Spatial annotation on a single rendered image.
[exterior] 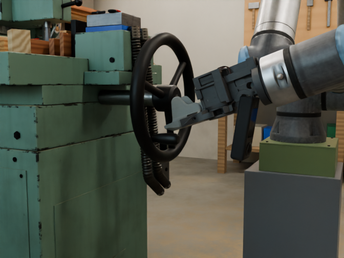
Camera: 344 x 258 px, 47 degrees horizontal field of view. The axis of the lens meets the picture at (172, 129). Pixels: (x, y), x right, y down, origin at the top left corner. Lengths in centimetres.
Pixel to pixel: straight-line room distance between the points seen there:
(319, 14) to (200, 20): 122
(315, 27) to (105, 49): 341
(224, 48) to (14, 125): 365
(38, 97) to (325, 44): 54
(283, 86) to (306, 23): 354
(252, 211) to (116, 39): 78
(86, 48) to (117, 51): 8
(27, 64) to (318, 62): 51
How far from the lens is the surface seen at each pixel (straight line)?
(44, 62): 83
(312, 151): 133
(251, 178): 136
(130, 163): 110
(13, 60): 77
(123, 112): 105
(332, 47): 65
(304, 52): 66
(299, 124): 138
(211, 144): 443
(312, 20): 419
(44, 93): 83
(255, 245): 143
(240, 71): 70
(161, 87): 87
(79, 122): 91
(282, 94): 67
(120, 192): 107
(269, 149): 135
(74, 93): 89
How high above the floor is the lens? 84
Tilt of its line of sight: 7 degrees down
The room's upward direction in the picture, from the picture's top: straight up
